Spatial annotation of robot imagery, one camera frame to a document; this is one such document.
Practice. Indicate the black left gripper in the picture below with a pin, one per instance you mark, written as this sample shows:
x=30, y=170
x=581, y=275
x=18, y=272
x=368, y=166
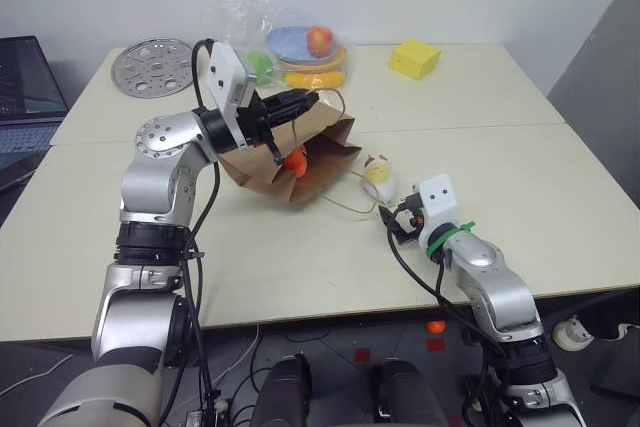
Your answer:
x=256, y=117

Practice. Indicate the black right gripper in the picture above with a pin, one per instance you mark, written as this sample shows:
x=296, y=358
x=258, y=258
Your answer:
x=412, y=214

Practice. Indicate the brown paper bag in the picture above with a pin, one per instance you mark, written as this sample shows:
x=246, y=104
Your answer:
x=325, y=167

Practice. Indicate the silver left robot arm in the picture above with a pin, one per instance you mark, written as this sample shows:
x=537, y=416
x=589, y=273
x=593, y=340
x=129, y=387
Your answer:
x=150, y=182

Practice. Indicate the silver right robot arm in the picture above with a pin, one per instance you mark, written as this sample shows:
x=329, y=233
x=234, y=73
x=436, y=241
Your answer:
x=500, y=292

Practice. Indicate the orange plush toy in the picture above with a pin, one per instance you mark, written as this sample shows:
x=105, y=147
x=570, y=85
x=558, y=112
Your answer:
x=296, y=161

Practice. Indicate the white yellow egg plush toy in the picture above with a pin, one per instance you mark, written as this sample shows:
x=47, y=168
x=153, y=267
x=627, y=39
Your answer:
x=380, y=177

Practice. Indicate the clear plastic bag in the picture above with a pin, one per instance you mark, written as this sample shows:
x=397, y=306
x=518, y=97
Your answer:
x=235, y=27

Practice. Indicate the green toy fruit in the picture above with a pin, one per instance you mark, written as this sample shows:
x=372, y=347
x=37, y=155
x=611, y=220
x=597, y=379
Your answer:
x=261, y=63

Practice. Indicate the orange plate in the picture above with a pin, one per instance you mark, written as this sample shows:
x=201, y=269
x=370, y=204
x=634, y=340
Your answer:
x=330, y=63

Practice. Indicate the blue plate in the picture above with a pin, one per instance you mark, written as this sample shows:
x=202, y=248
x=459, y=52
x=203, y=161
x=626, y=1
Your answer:
x=290, y=43

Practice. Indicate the red yellow toy apple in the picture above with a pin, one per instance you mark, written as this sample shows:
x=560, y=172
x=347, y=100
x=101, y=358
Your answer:
x=320, y=40

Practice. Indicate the small orange ball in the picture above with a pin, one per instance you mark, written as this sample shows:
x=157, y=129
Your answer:
x=436, y=327

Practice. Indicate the round perforated metal plate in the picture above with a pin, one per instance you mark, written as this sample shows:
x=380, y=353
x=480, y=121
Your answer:
x=150, y=69

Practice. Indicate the yellow cheese block toy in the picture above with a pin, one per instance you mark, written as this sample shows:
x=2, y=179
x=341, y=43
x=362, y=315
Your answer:
x=415, y=58

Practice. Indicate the dark rounded shape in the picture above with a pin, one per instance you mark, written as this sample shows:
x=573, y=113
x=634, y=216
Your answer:
x=285, y=392
x=407, y=392

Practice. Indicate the white power plug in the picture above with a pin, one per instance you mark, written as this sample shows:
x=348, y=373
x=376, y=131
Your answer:
x=572, y=333

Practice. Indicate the grey partition panel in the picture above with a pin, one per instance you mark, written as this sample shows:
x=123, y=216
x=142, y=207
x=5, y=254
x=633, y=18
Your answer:
x=600, y=67

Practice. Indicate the open laptop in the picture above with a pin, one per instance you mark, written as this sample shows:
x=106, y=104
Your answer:
x=25, y=92

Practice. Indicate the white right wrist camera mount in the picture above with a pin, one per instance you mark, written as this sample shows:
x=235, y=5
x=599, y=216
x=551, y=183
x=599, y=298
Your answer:
x=440, y=202

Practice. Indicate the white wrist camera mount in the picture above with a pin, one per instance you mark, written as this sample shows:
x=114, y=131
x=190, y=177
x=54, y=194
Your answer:
x=440, y=202
x=224, y=72

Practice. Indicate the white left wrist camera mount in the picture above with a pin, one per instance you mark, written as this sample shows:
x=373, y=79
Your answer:
x=224, y=72

